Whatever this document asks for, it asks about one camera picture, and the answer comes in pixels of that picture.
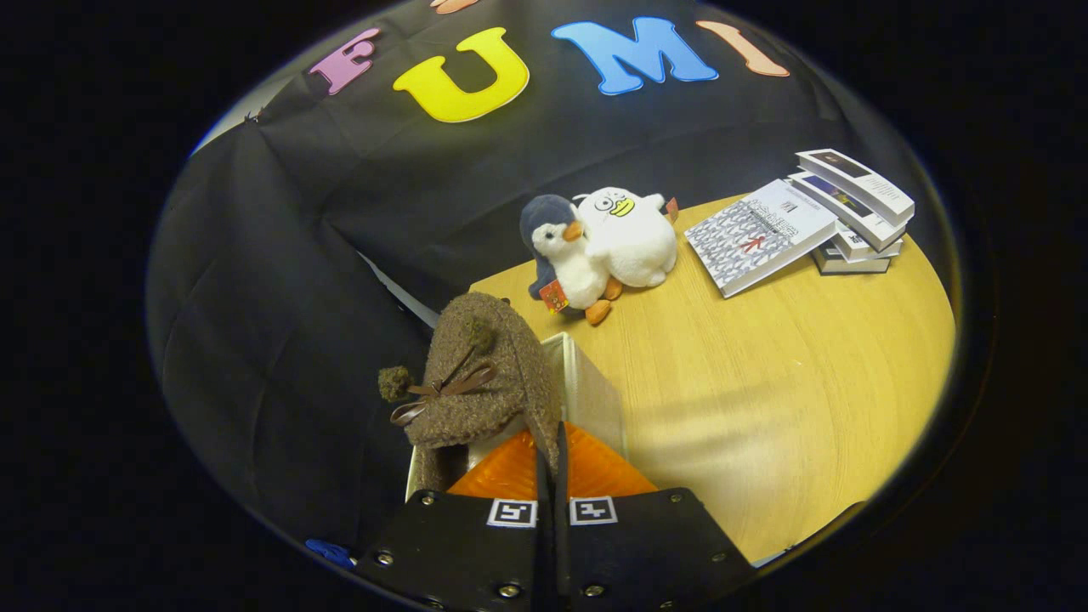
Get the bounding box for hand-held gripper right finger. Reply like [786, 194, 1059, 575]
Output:
[554, 422, 757, 612]

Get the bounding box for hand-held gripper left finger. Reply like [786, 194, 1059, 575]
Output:
[353, 425, 549, 612]

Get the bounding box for beige fabric storage box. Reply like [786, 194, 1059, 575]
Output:
[406, 331, 628, 502]

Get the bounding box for brown fuzzy shoe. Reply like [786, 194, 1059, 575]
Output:
[378, 292, 564, 494]

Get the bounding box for small blue pink object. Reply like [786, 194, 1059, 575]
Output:
[306, 538, 356, 569]

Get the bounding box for blue white penguin plush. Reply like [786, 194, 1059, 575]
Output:
[519, 195, 624, 326]

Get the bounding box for white duck plush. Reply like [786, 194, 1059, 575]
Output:
[571, 187, 679, 288]

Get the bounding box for patterned white book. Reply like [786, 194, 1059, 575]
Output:
[684, 178, 840, 299]

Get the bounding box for grey book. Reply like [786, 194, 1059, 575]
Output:
[812, 245, 892, 275]

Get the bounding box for black backdrop cloth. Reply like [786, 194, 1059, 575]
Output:
[149, 0, 936, 562]

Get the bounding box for thin white book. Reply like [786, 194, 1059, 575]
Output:
[831, 229, 904, 261]

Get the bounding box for white book blue cover picture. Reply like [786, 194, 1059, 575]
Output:
[787, 172, 909, 252]

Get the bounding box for white book dark cover picture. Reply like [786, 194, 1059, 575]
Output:
[796, 149, 915, 226]

